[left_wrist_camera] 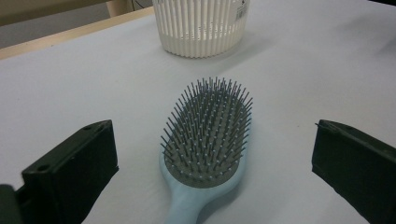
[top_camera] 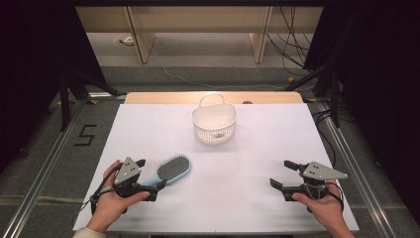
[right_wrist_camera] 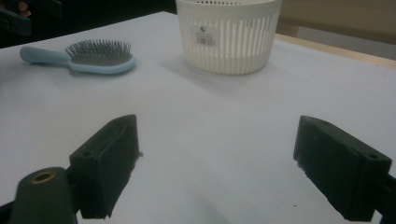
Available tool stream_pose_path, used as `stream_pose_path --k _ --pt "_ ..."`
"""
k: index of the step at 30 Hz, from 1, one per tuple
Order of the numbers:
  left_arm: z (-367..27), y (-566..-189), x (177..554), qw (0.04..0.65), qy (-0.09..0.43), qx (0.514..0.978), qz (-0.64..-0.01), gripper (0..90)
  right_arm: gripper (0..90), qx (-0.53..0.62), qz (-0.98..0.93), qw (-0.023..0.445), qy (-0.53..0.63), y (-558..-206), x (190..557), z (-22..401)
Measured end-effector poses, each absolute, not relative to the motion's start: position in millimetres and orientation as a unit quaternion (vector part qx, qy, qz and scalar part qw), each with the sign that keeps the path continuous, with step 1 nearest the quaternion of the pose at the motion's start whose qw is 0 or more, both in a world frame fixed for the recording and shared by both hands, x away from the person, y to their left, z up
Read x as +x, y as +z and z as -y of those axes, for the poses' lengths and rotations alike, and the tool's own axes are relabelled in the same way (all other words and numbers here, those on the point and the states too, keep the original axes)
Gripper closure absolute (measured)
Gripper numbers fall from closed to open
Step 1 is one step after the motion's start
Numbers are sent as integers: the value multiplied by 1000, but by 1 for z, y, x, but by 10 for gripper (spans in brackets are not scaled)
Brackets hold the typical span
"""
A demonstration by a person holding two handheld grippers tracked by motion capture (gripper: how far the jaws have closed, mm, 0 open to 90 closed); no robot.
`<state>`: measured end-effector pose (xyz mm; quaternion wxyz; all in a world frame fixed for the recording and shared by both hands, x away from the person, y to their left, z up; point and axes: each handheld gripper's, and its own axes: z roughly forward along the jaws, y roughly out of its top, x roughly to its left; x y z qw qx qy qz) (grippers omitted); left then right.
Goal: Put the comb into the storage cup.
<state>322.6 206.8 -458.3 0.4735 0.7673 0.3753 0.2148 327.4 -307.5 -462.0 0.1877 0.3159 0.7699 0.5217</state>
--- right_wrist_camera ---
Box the light blue hairbrush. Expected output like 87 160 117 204
19 38 137 76

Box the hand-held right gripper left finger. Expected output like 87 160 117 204
68 114 140 219

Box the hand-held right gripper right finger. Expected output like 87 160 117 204
292 115 393 223

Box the white plastic slotted basket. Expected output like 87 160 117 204
175 0 284 76

